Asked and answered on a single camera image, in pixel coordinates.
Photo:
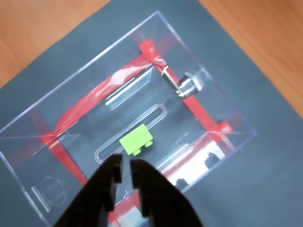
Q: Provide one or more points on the red tape strip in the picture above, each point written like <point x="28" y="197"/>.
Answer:
<point x="94" y="97"/>
<point x="132" y="201"/>
<point x="198" y="108"/>
<point x="64" y="153"/>

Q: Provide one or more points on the grey table mat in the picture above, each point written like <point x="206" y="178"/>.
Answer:
<point x="260" y="177"/>

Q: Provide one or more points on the light green lego block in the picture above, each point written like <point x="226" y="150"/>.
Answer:
<point x="135" y="140"/>

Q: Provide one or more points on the transparent plastic box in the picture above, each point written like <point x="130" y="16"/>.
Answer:
<point x="78" y="118"/>

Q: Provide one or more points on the metal box latch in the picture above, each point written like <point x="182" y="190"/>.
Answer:
<point x="187" y="85"/>

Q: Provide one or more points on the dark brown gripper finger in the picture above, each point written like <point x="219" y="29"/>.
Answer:
<point x="94" y="194"/>
<point x="163" y="198"/>

